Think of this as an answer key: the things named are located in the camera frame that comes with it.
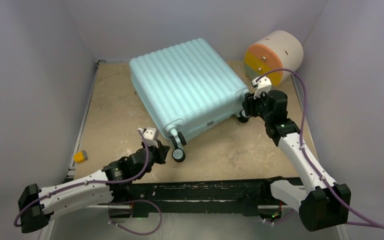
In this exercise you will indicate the light blue suitcase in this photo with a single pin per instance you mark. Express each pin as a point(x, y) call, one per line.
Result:
point(187, 89)

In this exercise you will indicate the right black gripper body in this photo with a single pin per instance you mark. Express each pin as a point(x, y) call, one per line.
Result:
point(255, 107)

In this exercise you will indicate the round pastel drawer cabinet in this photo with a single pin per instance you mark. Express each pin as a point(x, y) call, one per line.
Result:
point(279, 49)

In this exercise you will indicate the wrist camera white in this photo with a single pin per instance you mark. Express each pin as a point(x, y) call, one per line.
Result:
point(150, 136)
point(262, 84)

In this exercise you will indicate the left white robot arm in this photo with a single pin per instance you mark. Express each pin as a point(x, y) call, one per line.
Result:
point(39, 205)

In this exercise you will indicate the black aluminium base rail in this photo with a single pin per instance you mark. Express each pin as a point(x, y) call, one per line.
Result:
point(242, 196)

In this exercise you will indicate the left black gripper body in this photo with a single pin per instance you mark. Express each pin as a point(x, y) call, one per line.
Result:
point(158, 156)

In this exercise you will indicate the yellow grey small block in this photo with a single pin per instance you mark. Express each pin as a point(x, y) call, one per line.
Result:
point(80, 156)

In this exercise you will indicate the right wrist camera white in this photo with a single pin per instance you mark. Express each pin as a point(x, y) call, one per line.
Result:
point(262, 84)

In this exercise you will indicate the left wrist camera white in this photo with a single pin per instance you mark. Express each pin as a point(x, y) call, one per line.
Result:
point(150, 136)

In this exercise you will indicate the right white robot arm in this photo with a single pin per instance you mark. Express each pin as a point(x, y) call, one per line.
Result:
point(320, 202)

